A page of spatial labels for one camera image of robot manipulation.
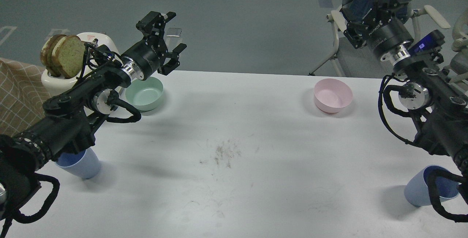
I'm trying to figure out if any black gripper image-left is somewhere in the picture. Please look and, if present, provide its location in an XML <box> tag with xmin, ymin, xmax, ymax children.
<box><xmin>122</xmin><ymin>11</ymin><xmax>187</xmax><ymax>81</ymax></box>

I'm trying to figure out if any silver floor plate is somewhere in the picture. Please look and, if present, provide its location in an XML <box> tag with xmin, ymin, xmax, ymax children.
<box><xmin>166</xmin><ymin>28</ymin><xmax>182</xmax><ymax>38</ymax></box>

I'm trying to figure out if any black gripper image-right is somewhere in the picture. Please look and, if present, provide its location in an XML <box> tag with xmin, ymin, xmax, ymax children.
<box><xmin>340</xmin><ymin>0</ymin><xmax>414</xmax><ymax>59</ymax></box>

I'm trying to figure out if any grey office chair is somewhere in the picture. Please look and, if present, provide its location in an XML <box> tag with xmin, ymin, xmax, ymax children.
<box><xmin>310</xmin><ymin>0</ymin><xmax>450</xmax><ymax>78</ymax></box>

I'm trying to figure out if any blue cup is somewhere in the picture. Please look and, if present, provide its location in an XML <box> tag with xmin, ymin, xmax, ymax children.
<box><xmin>404</xmin><ymin>165</ymin><xmax>459</xmax><ymax>207</ymax></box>
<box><xmin>55</xmin><ymin>148</ymin><xmax>102</xmax><ymax>179</ymax></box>

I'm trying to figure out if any mint green bowl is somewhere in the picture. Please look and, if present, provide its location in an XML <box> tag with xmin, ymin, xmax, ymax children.
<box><xmin>124</xmin><ymin>77</ymin><xmax>165</xmax><ymax>112</ymax></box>

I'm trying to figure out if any brown grid patterned cloth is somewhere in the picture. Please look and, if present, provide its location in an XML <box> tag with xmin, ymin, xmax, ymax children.
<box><xmin>0</xmin><ymin>58</ymin><xmax>50</xmax><ymax>136</ymax></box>

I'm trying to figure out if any cream white toaster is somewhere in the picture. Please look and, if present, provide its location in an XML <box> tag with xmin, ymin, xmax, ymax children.
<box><xmin>41</xmin><ymin>33</ymin><xmax>120</xmax><ymax>97</ymax></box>

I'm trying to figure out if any pink bowl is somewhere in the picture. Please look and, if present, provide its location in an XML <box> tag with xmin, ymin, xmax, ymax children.
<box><xmin>314</xmin><ymin>78</ymin><xmax>353</xmax><ymax>114</ymax></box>

